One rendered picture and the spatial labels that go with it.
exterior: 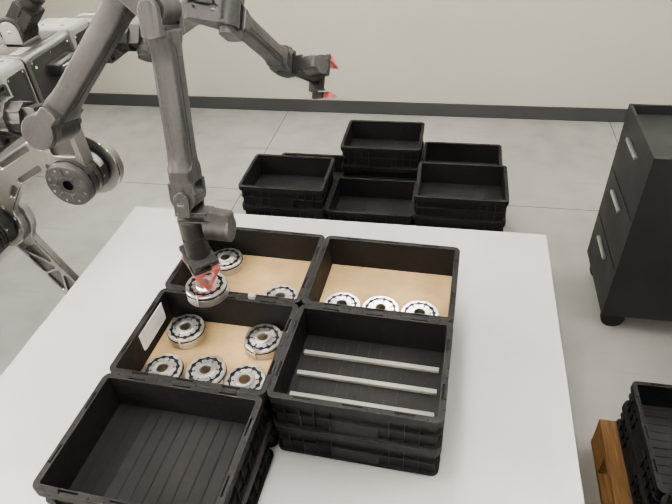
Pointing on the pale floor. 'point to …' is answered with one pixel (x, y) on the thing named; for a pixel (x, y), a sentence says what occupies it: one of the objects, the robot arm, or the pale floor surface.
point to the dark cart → (636, 222)
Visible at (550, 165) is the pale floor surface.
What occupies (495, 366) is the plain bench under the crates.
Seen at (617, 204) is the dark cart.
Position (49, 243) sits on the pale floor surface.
